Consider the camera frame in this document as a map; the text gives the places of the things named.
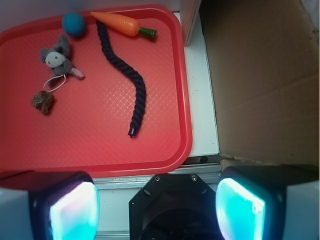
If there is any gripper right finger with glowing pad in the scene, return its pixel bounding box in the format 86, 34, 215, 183
215, 164, 320, 240

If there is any orange toy carrot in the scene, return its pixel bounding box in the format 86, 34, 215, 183
90, 11, 157, 40

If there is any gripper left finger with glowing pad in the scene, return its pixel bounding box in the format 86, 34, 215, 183
0, 170, 100, 240

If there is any grey plush mouse toy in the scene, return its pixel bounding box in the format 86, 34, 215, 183
39, 34, 85, 93

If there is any black octagonal mount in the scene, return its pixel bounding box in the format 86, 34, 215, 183
128, 173, 223, 240

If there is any dark navy twisted rope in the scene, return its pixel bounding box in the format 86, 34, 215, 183
95, 20, 147, 138

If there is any red plastic tray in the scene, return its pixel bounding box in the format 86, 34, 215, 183
0, 5, 193, 178

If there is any brown cardboard box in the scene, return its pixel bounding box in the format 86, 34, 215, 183
200, 0, 320, 165

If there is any blue dimpled ball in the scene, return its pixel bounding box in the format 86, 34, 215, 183
62, 13, 86, 38

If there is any brown rock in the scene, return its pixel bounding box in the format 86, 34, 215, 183
31, 90, 53, 115

